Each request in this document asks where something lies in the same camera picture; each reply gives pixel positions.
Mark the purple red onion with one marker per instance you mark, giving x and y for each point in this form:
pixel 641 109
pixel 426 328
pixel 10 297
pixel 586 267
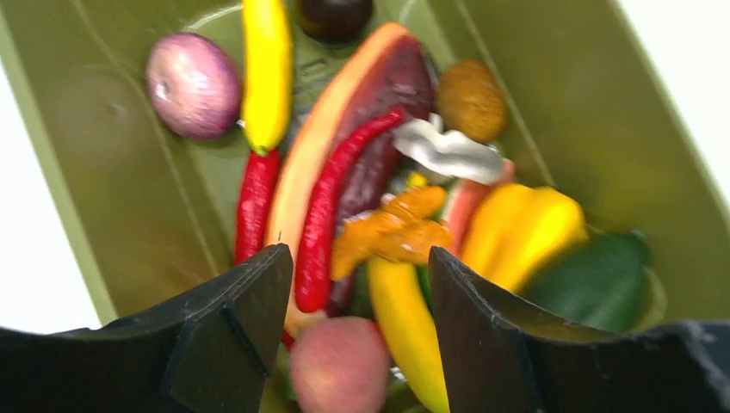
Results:
pixel 193 85

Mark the watermelon slice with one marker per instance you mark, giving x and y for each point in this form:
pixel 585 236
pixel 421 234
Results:
pixel 463 198

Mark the brown kiwi fruit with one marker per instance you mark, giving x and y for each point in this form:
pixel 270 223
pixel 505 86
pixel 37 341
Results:
pixel 470 101

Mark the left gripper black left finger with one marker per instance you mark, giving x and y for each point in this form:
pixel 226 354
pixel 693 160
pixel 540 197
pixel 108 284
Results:
pixel 210 349

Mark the long yellow chili pepper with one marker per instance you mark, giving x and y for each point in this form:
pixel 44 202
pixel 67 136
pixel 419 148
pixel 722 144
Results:
pixel 268 73

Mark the pink peach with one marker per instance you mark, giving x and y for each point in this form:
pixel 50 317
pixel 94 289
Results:
pixel 340 365

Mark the orange fried chicken piece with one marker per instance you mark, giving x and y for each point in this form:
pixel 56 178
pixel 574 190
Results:
pixel 401 230

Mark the long red chili pepper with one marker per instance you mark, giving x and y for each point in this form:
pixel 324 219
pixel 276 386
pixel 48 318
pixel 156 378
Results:
pixel 312 281

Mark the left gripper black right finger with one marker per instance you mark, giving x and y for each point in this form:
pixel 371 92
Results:
pixel 501 353

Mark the white mushroom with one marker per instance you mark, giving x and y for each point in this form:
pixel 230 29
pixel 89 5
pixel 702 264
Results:
pixel 448 153

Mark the dark green avocado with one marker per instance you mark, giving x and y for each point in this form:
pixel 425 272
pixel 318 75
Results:
pixel 599 283

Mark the short red chili pepper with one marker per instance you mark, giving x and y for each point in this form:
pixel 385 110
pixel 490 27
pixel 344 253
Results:
pixel 255 196

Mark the yellow bell pepper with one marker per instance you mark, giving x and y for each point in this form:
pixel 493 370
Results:
pixel 516 228

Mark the dark purple plum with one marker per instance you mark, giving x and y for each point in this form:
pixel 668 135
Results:
pixel 333 21

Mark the olive green plastic basket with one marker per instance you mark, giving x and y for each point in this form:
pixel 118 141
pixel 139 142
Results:
pixel 149 216

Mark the yellow banana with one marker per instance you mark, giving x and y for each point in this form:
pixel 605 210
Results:
pixel 409 330

